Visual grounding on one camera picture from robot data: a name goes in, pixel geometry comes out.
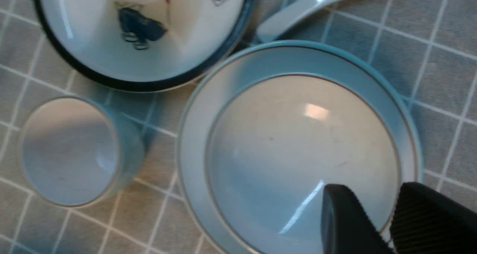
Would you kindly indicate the white handleless tea cup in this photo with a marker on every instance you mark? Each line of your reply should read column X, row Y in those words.
column 74, row 152

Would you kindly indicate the plain white ceramic spoon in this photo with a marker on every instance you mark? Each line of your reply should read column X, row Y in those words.
column 280, row 22

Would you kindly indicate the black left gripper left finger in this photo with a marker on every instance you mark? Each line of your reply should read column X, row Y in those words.
column 345, row 227

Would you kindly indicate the black-rimmed cartoon plate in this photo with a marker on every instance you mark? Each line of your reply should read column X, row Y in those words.
column 143, row 46

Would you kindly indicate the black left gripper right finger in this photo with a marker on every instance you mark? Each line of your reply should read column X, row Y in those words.
column 427, row 222

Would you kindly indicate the large white plate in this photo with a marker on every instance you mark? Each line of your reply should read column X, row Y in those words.
column 267, row 61

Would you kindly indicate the white shallow bowl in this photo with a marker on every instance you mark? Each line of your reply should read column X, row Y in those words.
column 276, row 145

